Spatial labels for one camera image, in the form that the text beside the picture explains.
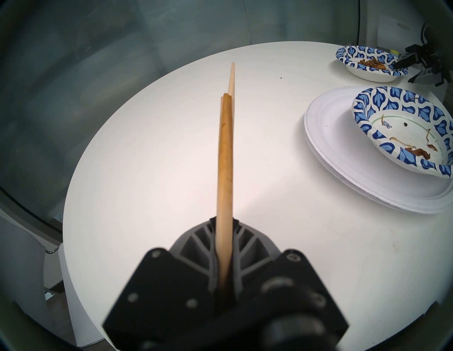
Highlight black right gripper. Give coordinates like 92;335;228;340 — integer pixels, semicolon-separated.
392;42;447;85

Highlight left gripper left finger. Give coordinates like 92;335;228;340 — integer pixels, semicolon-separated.
103;218;217;351

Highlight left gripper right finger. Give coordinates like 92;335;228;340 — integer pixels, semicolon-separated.
232;218;349;340

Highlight large blue patterned paper bowl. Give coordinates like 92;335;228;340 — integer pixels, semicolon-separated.
351;86;453;179

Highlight small blue patterned paper bowl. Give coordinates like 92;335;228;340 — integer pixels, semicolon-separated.
335;45;409;82

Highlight small white foam plate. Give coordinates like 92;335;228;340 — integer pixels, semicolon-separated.
304;86;453;211

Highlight white chair holding bottle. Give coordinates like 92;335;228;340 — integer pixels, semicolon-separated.
375;12;427;53

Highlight minced brown food leftovers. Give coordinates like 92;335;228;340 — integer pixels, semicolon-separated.
357;58;388;69

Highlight brown food scraps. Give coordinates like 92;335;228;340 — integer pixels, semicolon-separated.
389;129;439;158

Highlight large white foam plate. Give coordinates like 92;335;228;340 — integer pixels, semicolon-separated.
308;142;453;215

